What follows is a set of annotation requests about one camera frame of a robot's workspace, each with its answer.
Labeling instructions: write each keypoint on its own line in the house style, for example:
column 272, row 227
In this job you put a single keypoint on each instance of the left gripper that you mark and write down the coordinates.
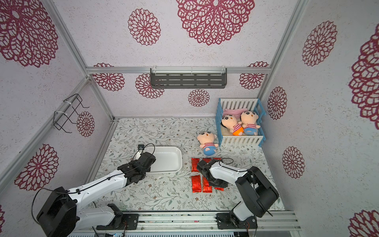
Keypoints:
column 132, row 163

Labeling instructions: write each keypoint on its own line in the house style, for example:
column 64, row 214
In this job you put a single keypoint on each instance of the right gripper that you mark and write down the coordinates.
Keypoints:
column 203, row 166

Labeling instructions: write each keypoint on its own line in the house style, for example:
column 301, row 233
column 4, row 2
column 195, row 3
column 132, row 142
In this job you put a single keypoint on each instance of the red tea bag box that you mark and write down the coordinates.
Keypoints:
column 206, row 188

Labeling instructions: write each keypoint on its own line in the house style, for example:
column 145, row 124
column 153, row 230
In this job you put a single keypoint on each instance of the white plastic storage box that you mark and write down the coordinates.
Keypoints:
column 168, row 159

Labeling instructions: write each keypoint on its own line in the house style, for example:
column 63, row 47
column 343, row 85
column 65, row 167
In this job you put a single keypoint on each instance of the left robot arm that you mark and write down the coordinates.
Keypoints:
column 66, row 211

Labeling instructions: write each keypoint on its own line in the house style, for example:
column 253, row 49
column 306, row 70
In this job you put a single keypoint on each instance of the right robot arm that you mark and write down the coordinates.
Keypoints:
column 256, row 191

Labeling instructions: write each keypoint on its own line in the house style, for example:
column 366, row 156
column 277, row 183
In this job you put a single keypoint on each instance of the plush doll blue shorts table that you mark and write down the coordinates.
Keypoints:
column 207, row 143

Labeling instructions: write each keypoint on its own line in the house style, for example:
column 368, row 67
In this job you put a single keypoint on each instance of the plush doll orange shorts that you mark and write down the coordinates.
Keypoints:
column 230, row 122

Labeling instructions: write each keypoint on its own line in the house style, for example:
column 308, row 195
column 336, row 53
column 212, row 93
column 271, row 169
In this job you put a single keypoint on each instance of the pink blanket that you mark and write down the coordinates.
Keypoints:
column 234, row 112

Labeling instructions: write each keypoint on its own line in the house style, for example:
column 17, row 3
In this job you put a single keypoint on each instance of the blue white toy crib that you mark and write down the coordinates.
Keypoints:
column 224, row 135

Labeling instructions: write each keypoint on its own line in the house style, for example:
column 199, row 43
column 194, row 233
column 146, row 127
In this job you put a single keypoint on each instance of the plush doll blue shorts crib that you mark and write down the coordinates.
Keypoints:
column 249, row 122

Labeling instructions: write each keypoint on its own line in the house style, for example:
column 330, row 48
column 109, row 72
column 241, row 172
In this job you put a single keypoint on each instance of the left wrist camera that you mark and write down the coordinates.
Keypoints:
column 141, row 147

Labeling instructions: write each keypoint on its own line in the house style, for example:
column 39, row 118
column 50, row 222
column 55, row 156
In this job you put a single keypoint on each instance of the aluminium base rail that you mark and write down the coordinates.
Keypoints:
column 199, row 221

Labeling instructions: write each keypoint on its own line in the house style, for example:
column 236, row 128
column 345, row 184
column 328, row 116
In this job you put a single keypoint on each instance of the black wire wall rack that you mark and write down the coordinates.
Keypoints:
column 60, row 118

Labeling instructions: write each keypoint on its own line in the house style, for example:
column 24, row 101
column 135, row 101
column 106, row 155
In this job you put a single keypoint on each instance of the grey wall shelf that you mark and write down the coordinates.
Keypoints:
column 188, row 79

